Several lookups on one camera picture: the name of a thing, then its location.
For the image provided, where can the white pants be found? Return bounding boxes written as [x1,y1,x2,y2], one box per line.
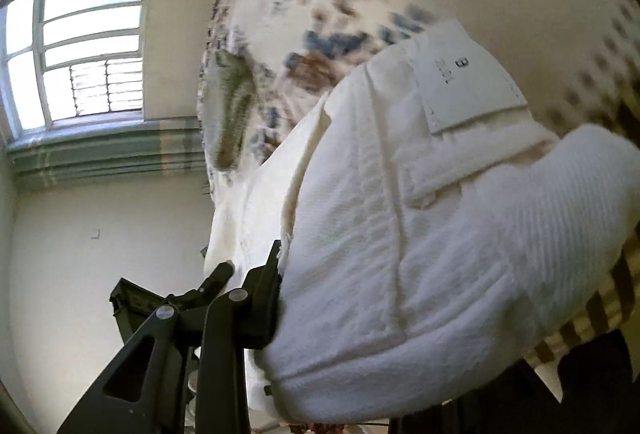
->
[205,20,639,423]

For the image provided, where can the floral bed sheet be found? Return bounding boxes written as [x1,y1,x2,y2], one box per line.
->
[198,0,639,201]

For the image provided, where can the window with white frame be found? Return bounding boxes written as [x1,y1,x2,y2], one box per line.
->
[1,0,145,141]

